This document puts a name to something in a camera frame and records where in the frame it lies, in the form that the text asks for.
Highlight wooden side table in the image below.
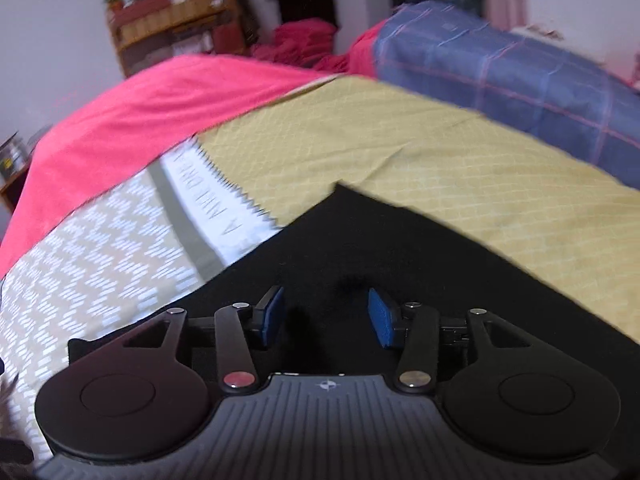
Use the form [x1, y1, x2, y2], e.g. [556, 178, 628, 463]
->
[0, 165, 36, 217]

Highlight red crumpled cloth pile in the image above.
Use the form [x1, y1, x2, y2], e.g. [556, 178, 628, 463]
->
[249, 17, 351, 68]

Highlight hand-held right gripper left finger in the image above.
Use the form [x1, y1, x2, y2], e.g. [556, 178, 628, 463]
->
[123, 285, 286, 394]

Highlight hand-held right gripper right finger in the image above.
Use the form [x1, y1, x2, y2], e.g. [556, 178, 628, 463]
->
[367, 287, 534, 394]

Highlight yellow patterned bedsheet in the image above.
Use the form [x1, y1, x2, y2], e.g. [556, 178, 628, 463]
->
[0, 75, 640, 466]

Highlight clear container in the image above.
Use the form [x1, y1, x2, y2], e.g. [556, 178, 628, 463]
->
[0, 132, 36, 177]

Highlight black pants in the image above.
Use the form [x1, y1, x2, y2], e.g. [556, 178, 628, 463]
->
[170, 183, 640, 377]

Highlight blue plaid blanket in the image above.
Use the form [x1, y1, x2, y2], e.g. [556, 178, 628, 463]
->
[372, 1, 640, 191]

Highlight pink blanket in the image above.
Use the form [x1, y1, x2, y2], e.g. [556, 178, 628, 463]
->
[0, 24, 383, 278]

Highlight wooden shelf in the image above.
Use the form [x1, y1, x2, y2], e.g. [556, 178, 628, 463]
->
[105, 0, 251, 79]

